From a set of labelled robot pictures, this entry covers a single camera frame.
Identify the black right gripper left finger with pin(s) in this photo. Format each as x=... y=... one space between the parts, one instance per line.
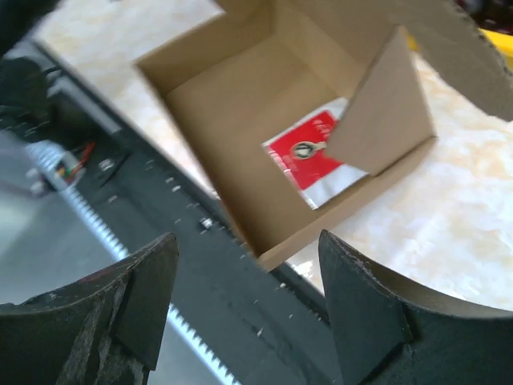
x=106 y=328

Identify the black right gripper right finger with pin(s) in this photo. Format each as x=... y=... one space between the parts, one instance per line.
x=390 y=329

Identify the red white packet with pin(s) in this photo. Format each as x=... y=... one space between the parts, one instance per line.
x=299 y=152

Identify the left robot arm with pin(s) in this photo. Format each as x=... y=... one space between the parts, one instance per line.
x=23 y=84

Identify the yellow plastic tray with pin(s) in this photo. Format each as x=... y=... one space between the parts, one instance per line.
x=460 y=50

